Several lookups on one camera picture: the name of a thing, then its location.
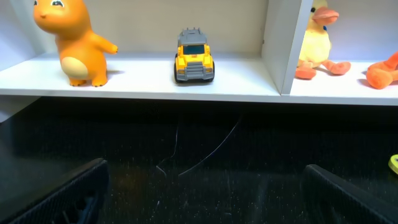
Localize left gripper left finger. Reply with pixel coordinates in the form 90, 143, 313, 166
0, 157, 110, 224

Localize white plush duck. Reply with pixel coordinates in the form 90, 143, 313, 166
366, 51, 398, 90

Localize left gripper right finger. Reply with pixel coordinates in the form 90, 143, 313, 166
300, 164, 398, 224

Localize white shelf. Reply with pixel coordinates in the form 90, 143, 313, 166
0, 0, 398, 124

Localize orange rubber toy figure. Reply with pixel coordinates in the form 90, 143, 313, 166
33, 0, 119, 88

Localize yellow plush duck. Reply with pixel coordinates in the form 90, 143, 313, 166
294, 0, 352, 80

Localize yellow rattle drum toy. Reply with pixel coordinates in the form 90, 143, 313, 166
387, 154, 398, 175

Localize grey and yellow toy truck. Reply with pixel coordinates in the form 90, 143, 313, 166
173, 27, 215, 84

